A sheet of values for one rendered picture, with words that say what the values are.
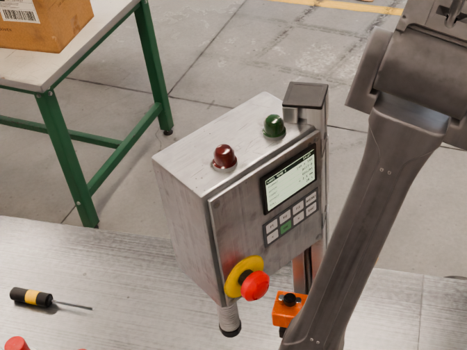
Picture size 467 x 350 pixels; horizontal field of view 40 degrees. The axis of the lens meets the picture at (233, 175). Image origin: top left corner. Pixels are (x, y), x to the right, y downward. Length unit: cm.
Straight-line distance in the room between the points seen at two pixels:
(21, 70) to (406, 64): 193
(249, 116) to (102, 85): 290
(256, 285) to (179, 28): 333
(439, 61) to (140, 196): 241
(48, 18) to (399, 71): 188
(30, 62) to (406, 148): 194
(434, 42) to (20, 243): 125
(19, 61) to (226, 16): 191
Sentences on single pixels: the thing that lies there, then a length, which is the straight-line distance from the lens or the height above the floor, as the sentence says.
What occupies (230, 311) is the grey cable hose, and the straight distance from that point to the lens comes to 97.
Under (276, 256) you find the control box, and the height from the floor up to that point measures 132.
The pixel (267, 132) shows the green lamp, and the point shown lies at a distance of 71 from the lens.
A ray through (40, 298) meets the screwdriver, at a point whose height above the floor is 86.
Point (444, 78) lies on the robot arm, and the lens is 53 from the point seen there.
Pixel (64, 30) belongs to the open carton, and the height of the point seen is 83.
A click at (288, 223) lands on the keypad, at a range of 77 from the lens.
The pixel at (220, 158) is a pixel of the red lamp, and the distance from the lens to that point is 67.
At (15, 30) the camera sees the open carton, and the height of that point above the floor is 86.
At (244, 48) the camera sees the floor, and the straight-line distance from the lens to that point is 371.
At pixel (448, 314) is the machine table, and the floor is 83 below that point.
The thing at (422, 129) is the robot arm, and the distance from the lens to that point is 55.
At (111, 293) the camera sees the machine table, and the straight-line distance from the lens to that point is 144.
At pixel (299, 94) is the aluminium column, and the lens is 73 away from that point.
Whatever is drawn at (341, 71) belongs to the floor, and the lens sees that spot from 347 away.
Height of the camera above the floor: 192
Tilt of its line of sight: 42 degrees down
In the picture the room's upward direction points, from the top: 8 degrees counter-clockwise
